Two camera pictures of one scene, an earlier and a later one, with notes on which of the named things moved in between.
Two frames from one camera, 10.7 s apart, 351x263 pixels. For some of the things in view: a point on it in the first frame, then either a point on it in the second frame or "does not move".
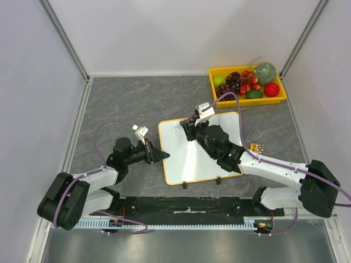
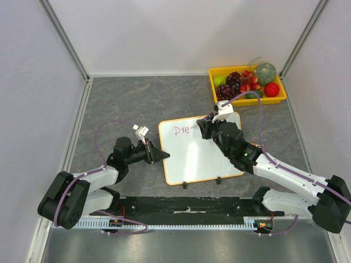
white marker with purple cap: [192, 116] → [195, 123]
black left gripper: [153, 154] does not move
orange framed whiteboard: [187, 162] does not move
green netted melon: [266, 73] does not move
